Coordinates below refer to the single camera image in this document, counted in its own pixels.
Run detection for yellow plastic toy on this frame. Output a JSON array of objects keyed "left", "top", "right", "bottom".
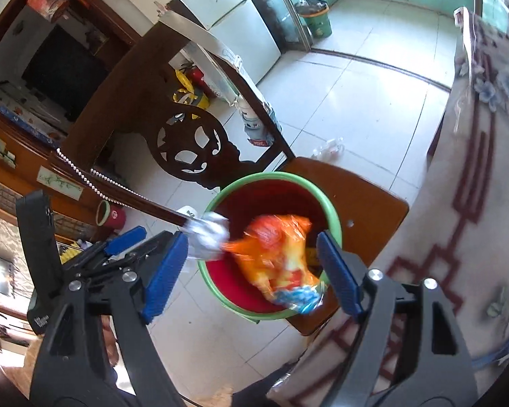
[{"left": 172, "top": 68, "right": 210, "bottom": 109}]

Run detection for white refrigerator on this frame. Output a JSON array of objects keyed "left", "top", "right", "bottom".
[{"left": 136, "top": 0, "right": 283, "bottom": 85}]

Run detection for clear plastic scraps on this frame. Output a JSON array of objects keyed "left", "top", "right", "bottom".
[{"left": 313, "top": 138, "right": 345, "bottom": 157}]

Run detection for orange snack bag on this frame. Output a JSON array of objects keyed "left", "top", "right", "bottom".
[{"left": 227, "top": 214, "right": 327, "bottom": 316}]

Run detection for pale blue water bottle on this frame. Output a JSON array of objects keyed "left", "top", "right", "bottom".
[{"left": 238, "top": 97, "right": 281, "bottom": 147}]

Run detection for black television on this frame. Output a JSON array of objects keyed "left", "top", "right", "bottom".
[{"left": 21, "top": 23, "right": 111, "bottom": 121}]

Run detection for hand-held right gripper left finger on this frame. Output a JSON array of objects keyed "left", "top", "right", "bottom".
[{"left": 29, "top": 232, "right": 189, "bottom": 407}]

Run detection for long colourful box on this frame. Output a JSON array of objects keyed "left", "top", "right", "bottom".
[{"left": 0, "top": 85, "right": 66, "bottom": 145}]

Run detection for person's dark trouser leg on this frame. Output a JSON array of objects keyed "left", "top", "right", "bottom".
[{"left": 233, "top": 360, "right": 298, "bottom": 407}]

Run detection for brown wooden cabinet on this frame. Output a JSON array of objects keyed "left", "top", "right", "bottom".
[{"left": 0, "top": 0, "right": 145, "bottom": 238}]

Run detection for red bucket with green rim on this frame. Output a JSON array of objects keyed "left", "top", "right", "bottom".
[{"left": 197, "top": 172, "right": 344, "bottom": 321}]

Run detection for dark carved wooden chair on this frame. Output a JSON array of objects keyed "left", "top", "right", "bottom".
[{"left": 57, "top": 0, "right": 410, "bottom": 335}]

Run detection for white bead string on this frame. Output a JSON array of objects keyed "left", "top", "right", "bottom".
[{"left": 56, "top": 148, "right": 147, "bottom": 204}]

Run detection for red fire extinguisher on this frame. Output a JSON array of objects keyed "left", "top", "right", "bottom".
[{"left": 182, "top": 63, "right": 206, "bottom": 88}]

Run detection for floral tablecloth with clear cover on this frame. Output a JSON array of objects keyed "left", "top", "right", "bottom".
[{"left": 267, "top": 6, "right": 509, "bottom": 407}]

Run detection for green trash bin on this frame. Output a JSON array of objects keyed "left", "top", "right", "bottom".
[{"left": 295, "top": 0, "right": 332, "bottom": 38}]

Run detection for red cup with green rim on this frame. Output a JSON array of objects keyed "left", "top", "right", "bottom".
[{"left": 95, "top": 199, "right": 127, "bottom": 227}]

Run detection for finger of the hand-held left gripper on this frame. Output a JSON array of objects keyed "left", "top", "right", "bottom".
[
  {"left": 89, "top": 231, "right": 182, "bottom": 280},
  {"left": 59, "top": 227, "right": 148, "bottom": 270}
]

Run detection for white wrapper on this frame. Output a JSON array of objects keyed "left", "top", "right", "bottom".
[{"left": 182, "top": 212, "right": 233, "bottom": 261}]

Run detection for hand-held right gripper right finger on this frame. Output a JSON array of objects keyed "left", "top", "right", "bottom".
[{"left": 316, "top": 230, "right": 480, "bottom": 407}]

